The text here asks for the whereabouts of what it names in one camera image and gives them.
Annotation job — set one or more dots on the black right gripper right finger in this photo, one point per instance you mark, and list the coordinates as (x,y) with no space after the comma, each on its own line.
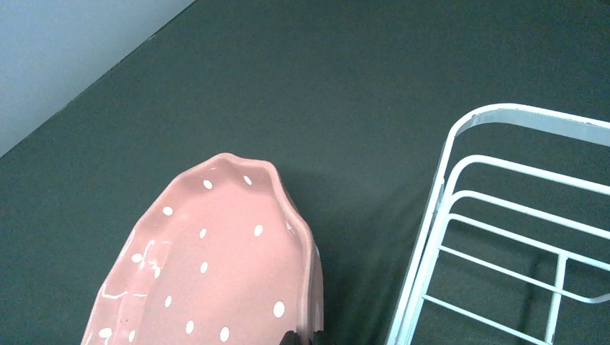
(321,338)

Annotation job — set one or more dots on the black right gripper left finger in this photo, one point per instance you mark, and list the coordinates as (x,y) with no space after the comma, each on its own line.
(290,338)

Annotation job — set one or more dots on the pink dotted plate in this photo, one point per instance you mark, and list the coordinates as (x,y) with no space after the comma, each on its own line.
(222,256)

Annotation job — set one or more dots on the white wire dish rack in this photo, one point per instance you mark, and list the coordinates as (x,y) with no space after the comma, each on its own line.
(513,246)

